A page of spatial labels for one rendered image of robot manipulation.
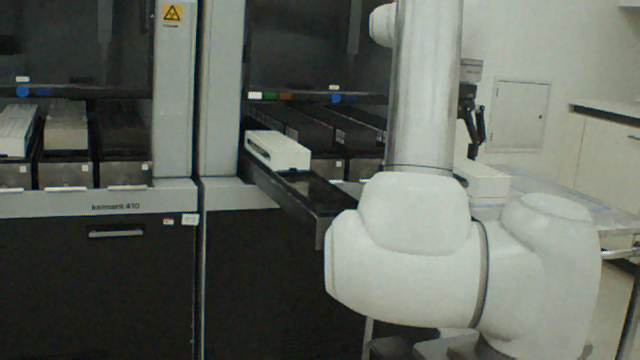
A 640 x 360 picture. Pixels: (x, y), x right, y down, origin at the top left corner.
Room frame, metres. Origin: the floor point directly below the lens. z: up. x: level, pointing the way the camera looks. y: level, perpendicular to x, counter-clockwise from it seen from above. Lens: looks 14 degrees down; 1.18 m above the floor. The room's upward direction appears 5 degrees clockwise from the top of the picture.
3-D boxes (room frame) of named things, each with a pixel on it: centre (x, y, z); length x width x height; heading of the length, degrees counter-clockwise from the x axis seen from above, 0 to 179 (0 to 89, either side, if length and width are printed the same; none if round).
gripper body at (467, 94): (1.49, -0.32, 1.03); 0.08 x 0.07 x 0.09; 111
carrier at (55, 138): (1.51, 0.69, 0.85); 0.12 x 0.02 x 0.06; 114
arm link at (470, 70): (1.49, -0.32, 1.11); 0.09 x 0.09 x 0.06
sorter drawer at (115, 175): (1.78, 0.64, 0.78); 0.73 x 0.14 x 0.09; 23
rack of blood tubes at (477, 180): (1.46, -0.33, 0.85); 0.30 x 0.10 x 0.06; 21
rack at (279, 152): (1.64, 0.14, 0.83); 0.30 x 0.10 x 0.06; 23
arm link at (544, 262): (0.80, -0.32, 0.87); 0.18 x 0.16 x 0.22; 88
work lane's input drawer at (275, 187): (1.48, 0.07, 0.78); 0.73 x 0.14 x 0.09; 23
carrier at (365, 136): (1.85, -0.10, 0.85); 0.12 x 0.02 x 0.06; 113
